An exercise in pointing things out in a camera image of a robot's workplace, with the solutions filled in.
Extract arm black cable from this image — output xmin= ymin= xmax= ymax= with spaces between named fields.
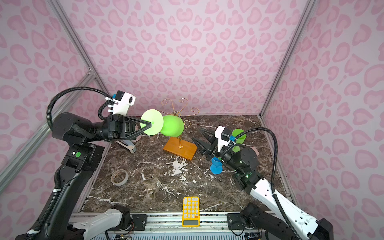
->
xmin=220 ymin=127 xmax=301 ymax=240
xmin=46 ymin=86 xmax=116 ymax=133

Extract gold wire glass rack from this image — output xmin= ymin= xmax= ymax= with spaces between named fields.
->
xmin=161 ymin=98 xmax=200 ymax=139

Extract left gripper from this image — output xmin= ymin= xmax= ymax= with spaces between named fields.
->
xmin=86 ymin=118 xmax=153 ymax=146

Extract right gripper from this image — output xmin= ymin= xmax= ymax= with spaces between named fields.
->
xmin=192 ymin=129 xmax=243 ymax=173

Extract tape roll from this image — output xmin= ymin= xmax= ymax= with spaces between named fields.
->
xmin=111 ymin=170 xmax=129 ymax=187

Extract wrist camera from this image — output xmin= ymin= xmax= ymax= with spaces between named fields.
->
xmin=215 ymin=126 xmax=236 ymax=152
xmin=105 ymin=91 xmax=136 ymax=116

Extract blue wine glass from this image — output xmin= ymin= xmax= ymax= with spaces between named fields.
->
xmin=210 ymin=157 xmax=223 ymax=175

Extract pink metal pen bucket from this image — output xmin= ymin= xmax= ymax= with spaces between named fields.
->
xmin=132 ymin=135 xmax=142 ymax=143

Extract orange wooden rack base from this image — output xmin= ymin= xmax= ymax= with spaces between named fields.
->
xmin=163 ymin=137 xmax=197 ymax=161

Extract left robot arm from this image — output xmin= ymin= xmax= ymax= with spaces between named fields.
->
xmin=16 ymin=110 xmax=153 ymax=240

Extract aluminium front rail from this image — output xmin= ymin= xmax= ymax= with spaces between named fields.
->
xmin=55 ymin=211 xmax=319 ymax=240

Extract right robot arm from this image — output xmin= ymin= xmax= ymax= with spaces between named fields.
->
xmin=193 ymin=126 xmax=334 ymax=240

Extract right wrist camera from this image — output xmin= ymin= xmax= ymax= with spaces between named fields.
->
xmin=215 ymin=126 xmax=236 ymax=152

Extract cream and blue stapler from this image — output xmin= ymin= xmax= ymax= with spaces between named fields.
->
xmin=116 ymin=140 xmax=137 ymax=153

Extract pink case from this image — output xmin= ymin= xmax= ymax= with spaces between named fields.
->
xmin=251 ymin=147 xmax=260 ymax=156

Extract yellow calculator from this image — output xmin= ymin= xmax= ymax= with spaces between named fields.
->
xmin=182 ymin=196 xmax=200 ymax=228

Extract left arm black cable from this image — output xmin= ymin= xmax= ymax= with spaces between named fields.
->
xmin=46 ymin=86 xmax=116 ymax=133

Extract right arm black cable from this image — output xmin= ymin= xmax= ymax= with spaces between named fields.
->
xmin=220 ymin=127 xmax=301 ymax=240

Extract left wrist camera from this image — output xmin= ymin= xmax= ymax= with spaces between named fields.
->
xmin=105 ymin=91 xmax=136 ymax=116

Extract green wine glass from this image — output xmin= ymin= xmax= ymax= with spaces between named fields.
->
xmin=231 ymin=128 xmax=247 ymax=153
xmin=141 ymin=109 xmax=185 ymax=138

